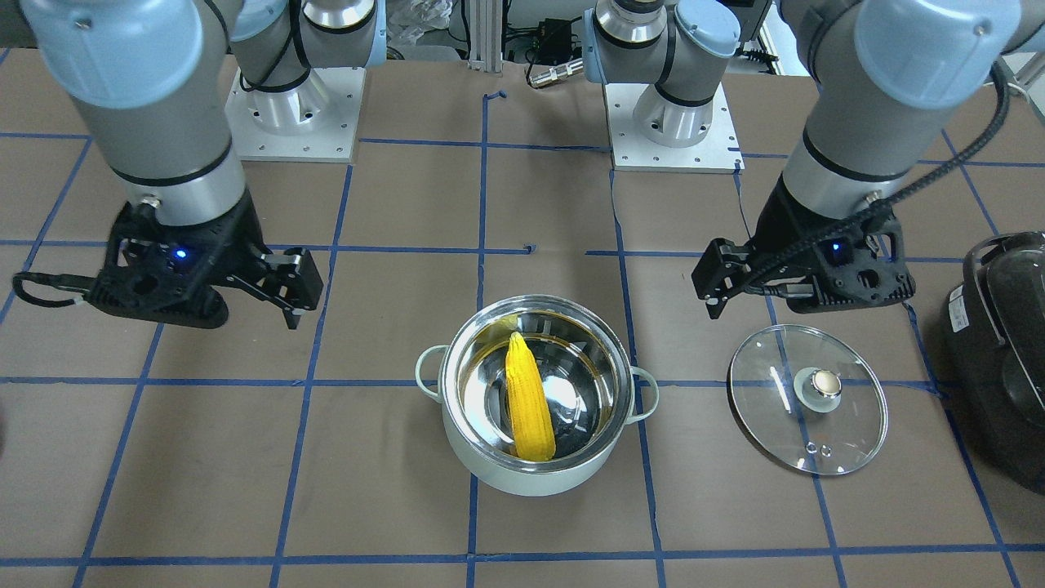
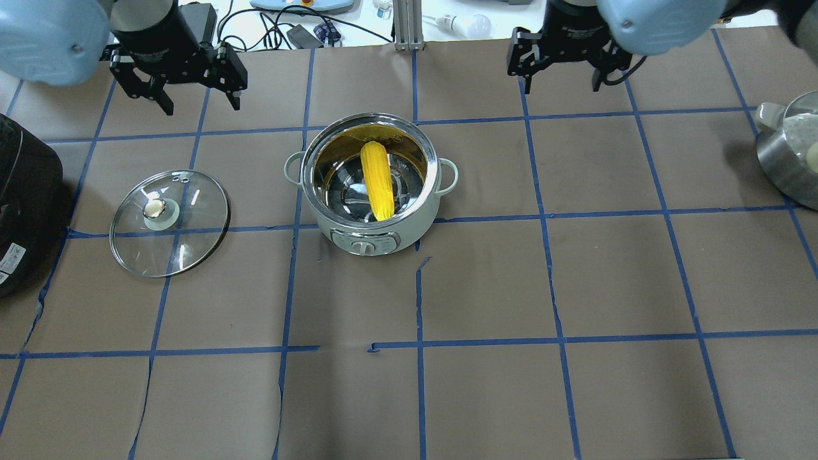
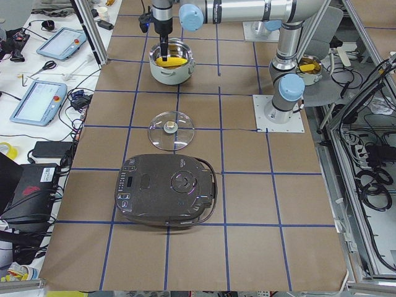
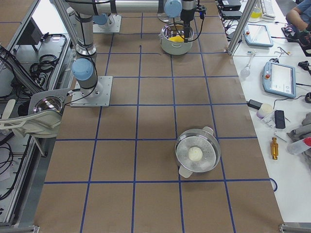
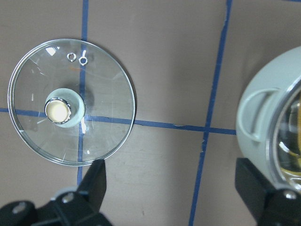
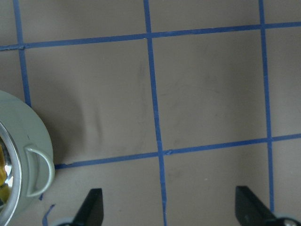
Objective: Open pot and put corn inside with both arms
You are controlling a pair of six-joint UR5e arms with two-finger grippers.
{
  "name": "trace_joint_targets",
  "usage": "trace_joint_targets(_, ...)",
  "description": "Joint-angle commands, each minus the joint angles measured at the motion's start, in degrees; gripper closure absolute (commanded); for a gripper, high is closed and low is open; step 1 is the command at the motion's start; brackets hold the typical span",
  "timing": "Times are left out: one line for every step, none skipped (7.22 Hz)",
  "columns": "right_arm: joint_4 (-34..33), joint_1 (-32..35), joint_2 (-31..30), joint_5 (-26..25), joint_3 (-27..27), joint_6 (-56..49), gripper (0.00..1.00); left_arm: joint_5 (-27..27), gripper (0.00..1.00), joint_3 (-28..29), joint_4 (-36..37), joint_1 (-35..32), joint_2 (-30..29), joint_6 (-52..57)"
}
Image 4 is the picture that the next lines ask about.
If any aluminium frame post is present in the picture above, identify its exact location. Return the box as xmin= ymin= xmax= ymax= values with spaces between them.
xmin=227 ymin=0 xmax=257 ymax=55

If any steel bowl on chair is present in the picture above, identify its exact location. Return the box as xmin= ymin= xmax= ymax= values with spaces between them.
xmin=33 ymin=96 xmax=63 ymax=113

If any white steamed bun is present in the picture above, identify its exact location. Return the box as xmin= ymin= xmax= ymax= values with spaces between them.
xmin=188 ymin=147 xmax=203 ymax=162

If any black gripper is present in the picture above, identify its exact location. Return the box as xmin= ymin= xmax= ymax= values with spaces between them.
xmin=180 ymin=8 xmax=195 ymax=43

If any pale green electric pot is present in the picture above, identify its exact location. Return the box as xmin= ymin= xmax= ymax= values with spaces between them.
xmin=159 ymin=22 xmax=194 ymax=55

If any yellow corn cob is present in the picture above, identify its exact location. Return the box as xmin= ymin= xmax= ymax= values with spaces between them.
xmin=168 ymin=35 xmax=184 ymax=43

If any steel steamer pot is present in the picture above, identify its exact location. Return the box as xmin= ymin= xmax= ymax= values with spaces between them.
xmin=174 ymin=126 xmax=221 ymax=178

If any person in blue shirt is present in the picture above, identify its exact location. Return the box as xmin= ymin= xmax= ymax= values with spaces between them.
xmin=286 ymin=0 xmax=311 ymax=32

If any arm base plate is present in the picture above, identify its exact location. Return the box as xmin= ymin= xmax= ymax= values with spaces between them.
xmin=93 ymin=14 xmax=122 ymax=34
xmin=70 ymin=76 xmax=113 ymax=107

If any black remote control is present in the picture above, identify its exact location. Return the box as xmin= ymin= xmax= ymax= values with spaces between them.
xmin=274 ymin=110 xmax=286 ymax=129

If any gold brass fitting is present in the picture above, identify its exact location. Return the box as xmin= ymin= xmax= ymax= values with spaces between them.
xmin=270 ymin=137 xmax=278 ymax=160

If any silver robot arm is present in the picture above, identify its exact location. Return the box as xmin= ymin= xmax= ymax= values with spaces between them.
xmin=67 ymin=0 xmax=198 ymax=98
xmin=93 ymin=13 xmax=115 ymax=26

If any blue teach pendant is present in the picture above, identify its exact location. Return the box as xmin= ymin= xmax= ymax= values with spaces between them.
xmin=243 ymin=23 xmax=274 ymax=48
xmin=262 ymin=62 xmax=296 ymax=99

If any black power adapter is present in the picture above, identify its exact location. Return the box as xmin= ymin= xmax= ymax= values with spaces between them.
xmin=247 ymin=99 xmax=262 ymax=110

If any white light bulb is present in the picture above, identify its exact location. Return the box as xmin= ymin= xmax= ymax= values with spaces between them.
xmin=240 ymin=56 xmax=254 ymax=80

